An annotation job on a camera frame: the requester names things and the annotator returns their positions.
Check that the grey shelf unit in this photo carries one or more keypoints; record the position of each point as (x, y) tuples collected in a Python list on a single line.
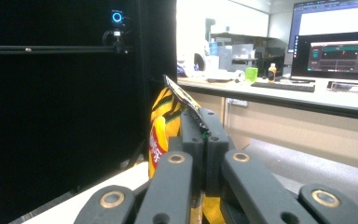
[(245, 53)]

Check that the black horizontal bar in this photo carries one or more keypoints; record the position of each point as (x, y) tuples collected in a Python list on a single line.
[(43, 49)]

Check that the clear tray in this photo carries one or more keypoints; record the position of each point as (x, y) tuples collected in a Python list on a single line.
[(352, 87)]

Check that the green cup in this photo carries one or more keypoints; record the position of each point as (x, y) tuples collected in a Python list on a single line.
[(251, 74)]

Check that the black keyboard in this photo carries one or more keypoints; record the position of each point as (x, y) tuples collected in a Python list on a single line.
[(282, 87)]

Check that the white tape roll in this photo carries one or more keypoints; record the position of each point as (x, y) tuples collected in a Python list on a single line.
[(240, 76)]

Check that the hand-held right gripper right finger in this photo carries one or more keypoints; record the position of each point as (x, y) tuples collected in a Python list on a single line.
[(216, 146)]

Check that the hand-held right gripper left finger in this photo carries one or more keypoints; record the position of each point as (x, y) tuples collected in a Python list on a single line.
[(197, 146)]

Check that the large bright monitor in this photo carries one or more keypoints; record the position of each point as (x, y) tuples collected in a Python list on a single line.
[(335, 18)]

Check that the blue bottle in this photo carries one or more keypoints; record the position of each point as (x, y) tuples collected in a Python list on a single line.
[(213, 48)]

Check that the yellow black chips packet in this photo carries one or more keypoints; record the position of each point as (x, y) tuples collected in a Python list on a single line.
[(164, 124)]

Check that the black curtain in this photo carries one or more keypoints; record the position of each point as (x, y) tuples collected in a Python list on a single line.
[(59, 109)]

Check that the small orange bottle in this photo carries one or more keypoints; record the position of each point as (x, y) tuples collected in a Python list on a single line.
[(272, 74)]

